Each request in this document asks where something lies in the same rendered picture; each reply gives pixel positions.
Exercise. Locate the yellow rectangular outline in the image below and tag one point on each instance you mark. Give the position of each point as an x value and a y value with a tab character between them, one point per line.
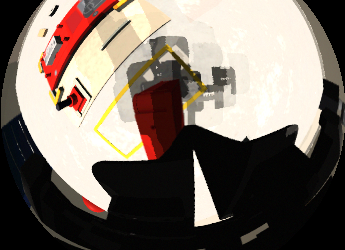
134	77

